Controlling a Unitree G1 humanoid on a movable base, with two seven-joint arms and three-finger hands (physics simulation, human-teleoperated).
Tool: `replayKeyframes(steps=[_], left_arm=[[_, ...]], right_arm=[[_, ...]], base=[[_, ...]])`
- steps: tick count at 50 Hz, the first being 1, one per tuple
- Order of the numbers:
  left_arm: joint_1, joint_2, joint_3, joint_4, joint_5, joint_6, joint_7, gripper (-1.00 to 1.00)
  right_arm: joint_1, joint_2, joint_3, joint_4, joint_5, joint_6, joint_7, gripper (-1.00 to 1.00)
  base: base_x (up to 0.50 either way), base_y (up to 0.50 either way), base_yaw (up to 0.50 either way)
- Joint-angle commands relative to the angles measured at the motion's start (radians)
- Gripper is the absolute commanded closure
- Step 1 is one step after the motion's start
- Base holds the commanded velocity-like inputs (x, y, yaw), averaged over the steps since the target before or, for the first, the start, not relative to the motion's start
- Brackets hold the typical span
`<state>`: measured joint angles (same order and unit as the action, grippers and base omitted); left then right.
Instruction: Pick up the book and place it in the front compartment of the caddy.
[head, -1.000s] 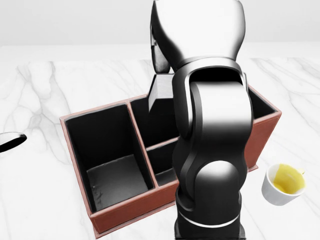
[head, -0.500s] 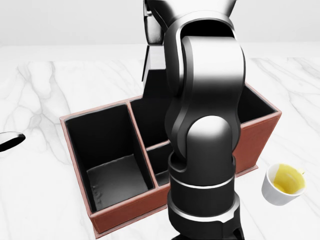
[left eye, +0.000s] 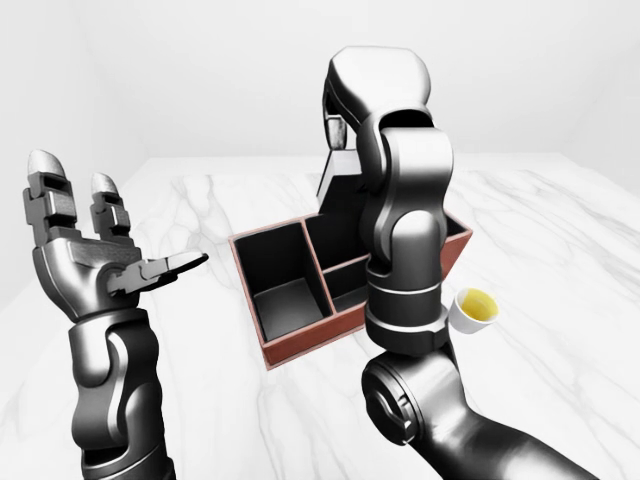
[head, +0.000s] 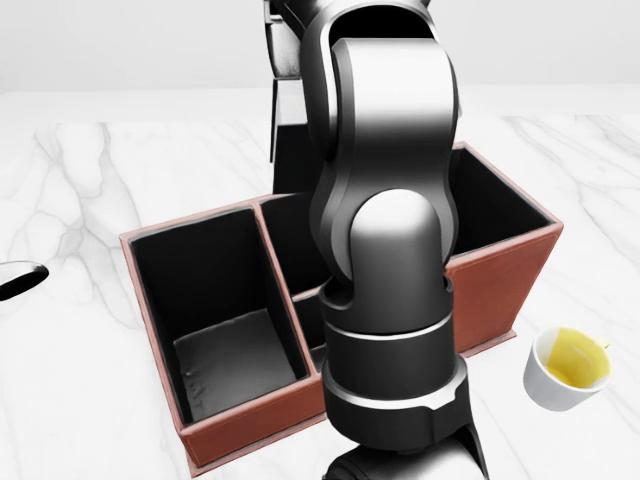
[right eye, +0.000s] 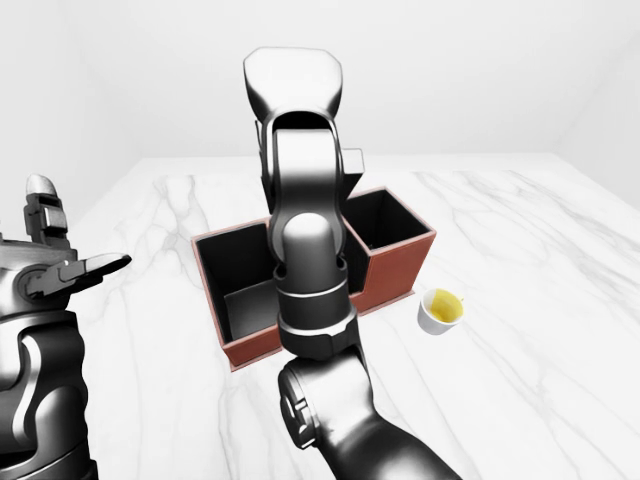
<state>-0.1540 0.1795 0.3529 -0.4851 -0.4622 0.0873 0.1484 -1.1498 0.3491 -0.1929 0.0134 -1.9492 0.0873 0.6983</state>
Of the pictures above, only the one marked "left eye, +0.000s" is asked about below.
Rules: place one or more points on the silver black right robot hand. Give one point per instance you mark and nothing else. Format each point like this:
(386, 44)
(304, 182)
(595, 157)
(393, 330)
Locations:
(380, 75)

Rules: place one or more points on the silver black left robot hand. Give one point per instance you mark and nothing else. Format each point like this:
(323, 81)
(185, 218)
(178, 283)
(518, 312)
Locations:
(75, 260)

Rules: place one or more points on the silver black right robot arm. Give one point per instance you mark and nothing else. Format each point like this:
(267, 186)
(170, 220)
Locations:
(410, 260)

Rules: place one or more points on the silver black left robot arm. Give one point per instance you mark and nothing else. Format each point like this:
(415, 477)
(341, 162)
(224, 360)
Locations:
(120, 380)

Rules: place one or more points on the red-brown desk caddy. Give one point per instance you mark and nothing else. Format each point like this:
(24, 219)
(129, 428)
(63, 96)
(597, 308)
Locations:
(305, 342)

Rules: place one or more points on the white mug with yellow inside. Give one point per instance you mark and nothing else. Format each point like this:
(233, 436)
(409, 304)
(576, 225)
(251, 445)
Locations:
(467, 320)

